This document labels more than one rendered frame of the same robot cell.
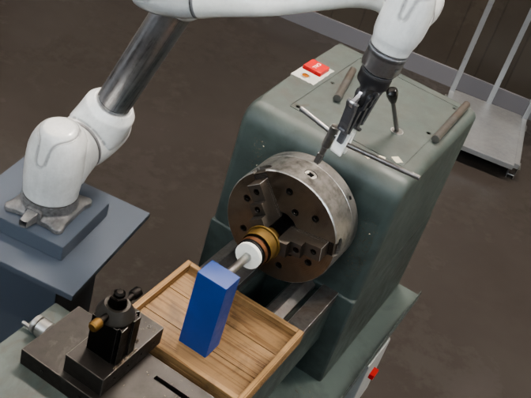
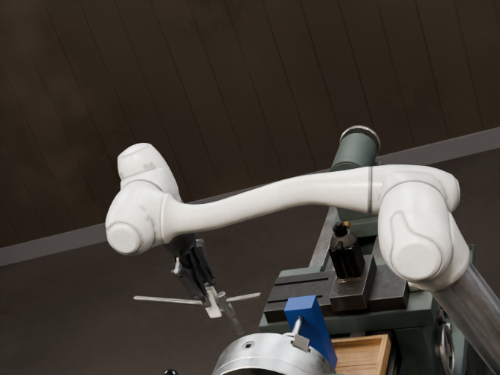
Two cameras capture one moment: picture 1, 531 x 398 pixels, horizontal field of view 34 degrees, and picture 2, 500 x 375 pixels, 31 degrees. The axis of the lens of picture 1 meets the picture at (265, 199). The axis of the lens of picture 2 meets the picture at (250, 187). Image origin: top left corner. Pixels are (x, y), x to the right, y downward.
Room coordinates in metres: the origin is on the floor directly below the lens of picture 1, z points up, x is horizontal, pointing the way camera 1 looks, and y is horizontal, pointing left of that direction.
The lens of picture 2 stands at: (3.57, 0.14, 2.44)
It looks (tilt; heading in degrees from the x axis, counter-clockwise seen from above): 24 degrees down; 183
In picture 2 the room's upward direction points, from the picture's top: 20 degrees counter-clockwise
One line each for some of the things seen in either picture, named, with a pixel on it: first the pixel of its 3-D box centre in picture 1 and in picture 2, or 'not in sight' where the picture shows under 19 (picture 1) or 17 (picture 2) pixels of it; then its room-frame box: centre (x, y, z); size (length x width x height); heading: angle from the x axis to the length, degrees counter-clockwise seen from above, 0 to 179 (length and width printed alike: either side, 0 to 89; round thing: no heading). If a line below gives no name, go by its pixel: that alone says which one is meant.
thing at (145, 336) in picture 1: (114, 348); (353, 282); (1.27, 0.21, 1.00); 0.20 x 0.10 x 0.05; 159
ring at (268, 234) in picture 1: (260, 245); not in sight; (1.65, -0.02, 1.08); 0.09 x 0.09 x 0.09; 69
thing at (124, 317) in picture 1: (116, 308); (342, 237); (1.24, 0.22, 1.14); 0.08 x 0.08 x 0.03
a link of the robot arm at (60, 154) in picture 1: (57, 156); not in sight; (1.89, 0.57, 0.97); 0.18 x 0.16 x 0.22; 167
